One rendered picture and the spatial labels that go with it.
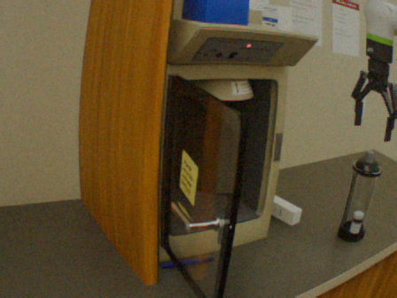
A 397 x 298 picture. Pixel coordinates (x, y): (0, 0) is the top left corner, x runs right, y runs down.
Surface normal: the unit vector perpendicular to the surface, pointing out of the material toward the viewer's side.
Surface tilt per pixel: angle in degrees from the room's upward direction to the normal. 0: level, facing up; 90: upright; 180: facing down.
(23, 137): 90
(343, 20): 90
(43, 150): 90
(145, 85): 90
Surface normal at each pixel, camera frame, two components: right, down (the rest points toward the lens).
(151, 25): -0.87, 0.11
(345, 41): 0.49, 0.32
